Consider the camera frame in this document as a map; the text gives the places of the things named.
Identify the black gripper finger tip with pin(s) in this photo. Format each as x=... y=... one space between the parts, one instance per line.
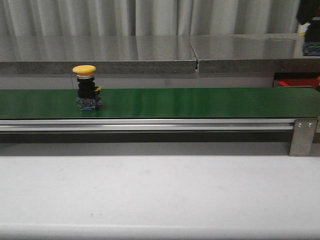
x=307 y=10

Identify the grey stone slab right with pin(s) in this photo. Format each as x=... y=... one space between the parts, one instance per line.
x=252 y=53

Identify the grey stone slab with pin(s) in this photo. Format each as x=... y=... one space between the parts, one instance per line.
x=57 y=55
x=252 y=53

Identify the red plastic tray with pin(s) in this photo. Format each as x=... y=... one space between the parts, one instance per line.
x=299 y=82

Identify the green conveyor belt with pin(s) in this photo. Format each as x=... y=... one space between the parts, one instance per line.
x=242 y=102

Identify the white pleated curtain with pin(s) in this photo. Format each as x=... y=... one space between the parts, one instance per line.
x=146 y=17

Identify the grey stone slab left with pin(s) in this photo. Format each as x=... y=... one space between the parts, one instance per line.
x=57 y=55

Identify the steel conveyor support bracket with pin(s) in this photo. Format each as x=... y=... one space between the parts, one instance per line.
x=303 y=136

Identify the aluminium conveyor side rail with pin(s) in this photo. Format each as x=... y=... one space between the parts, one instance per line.
x=144 y=124

